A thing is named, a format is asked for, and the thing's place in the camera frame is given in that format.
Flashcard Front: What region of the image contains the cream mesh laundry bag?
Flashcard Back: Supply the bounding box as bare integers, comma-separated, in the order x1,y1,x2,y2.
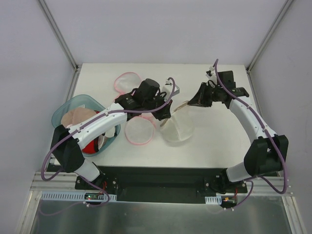
160,101,195,143

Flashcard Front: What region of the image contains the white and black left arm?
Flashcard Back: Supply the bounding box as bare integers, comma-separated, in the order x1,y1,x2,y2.
48,78,176,190

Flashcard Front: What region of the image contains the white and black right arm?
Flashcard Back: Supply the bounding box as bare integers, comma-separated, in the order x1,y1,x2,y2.
188,70,289,192

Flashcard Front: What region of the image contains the pink-trimmed mesh bag middle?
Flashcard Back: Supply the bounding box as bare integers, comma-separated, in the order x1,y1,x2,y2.
115,94,153,119

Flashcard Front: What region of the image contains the pink-trimmed white mesh bag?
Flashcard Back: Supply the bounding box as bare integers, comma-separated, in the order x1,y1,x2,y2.
114,72,142,95

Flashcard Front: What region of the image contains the pink-trimmed mesh bag front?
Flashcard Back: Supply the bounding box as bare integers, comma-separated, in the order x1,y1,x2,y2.
125,117,155,145

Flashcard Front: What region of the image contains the white black-trimmed bra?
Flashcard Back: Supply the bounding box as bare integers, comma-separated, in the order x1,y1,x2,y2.
97,127,116,150

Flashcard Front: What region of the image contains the red bra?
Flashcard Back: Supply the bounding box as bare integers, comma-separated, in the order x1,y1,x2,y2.
82,137,103,155

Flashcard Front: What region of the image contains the beige bra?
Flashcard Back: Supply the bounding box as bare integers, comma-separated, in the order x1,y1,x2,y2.
61,107,96,128

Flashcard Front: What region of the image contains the teal plastic basket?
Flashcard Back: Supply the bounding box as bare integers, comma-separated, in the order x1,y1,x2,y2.
51,95,121,157

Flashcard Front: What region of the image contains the right aluminium frame post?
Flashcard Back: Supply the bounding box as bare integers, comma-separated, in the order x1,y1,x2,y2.
246,0,295,74

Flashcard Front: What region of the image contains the aluminium frame post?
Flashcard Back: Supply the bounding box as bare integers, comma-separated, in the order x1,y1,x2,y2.
37,0,79,72
246,0,295,74

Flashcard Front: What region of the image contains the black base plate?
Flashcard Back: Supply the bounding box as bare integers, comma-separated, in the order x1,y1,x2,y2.
74,163,253,204

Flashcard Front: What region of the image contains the left aluminium frame post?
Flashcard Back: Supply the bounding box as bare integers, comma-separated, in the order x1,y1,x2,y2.
37,0,79,72

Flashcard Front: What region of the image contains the white slotted cable duct right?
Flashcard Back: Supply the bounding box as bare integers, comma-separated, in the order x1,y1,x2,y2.
205,195,222,205

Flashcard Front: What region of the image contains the white slotted cable duct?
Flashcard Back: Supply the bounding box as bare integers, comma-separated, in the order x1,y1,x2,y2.
41,191,117,202
205,195,222,205

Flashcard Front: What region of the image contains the white slotted cable duct left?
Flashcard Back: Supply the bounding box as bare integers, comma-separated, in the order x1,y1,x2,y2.
41,191,117,202

